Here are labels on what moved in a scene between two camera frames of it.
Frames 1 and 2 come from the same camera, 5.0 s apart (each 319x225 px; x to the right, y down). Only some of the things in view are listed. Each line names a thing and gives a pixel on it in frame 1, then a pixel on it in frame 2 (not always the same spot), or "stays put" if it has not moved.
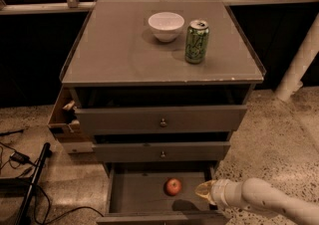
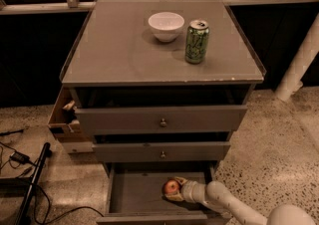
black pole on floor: [36, 176] stays put
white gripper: [218, 191] -> [187, 190]
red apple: [173, 186] stays put
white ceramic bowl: [165, 26] stays put
